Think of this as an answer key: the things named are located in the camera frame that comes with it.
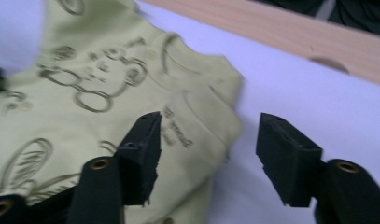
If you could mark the yellow-green printed baby shirt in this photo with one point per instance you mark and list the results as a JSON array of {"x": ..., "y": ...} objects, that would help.
[{"x": 85, "y": 130}]

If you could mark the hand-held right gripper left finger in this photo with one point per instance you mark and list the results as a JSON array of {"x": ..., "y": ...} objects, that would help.
[{"x": 141, "y": 161}]

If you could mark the white metal desk frame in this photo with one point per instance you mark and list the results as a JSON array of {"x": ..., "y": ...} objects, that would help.
[{"x": 326, "y": 8}]

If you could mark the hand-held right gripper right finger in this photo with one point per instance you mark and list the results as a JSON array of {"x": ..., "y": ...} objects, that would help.
[{"x": 287, "y": 161}]

